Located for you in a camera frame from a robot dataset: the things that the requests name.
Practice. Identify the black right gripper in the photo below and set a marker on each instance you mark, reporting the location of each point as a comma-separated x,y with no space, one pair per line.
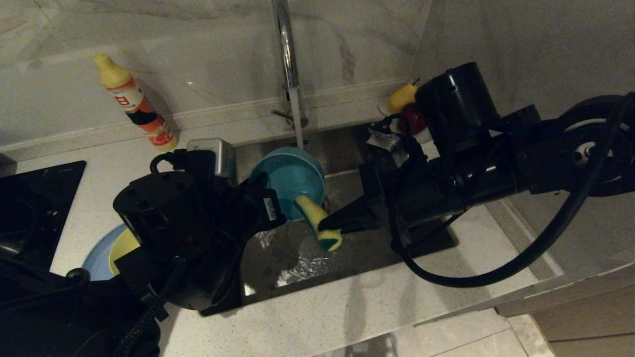
416,198

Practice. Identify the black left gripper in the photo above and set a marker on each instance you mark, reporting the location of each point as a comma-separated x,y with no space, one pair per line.
253,208

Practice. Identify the yellow sponge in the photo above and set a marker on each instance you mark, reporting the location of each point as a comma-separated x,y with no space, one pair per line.
315,213

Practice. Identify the teal bowl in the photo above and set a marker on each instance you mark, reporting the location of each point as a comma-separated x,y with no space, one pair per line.
292,178

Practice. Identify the yellow bowl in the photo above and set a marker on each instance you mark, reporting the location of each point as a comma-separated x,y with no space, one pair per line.
121,250

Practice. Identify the chrome kitchen faucet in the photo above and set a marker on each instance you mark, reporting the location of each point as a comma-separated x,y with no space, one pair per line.
287,59

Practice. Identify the orange white dish soap bottle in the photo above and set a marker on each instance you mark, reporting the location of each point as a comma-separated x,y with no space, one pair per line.
134,101

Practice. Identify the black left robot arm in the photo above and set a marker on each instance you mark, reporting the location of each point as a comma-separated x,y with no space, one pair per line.
163,213

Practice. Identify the stainless steel sink basin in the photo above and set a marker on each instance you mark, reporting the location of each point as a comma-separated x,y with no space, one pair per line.
307,267

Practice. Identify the running water stream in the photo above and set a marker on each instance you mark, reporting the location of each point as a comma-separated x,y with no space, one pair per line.
297,119

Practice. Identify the small white fruit dish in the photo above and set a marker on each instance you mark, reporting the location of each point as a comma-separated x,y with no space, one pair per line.
424,138

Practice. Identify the dark red apple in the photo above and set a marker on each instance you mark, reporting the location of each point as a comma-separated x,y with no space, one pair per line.
412,121

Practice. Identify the yellow pear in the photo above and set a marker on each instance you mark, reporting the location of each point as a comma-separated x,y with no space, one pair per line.
400,96

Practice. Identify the blue plate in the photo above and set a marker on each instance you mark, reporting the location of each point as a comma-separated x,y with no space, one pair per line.
96,263

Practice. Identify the black induction cooktop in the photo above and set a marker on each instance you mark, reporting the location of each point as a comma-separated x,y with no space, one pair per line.
32,198

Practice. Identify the wooden cabinet front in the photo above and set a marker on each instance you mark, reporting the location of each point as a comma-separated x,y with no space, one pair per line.
585,317

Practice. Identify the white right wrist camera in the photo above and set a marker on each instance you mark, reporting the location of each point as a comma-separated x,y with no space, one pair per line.
384,139

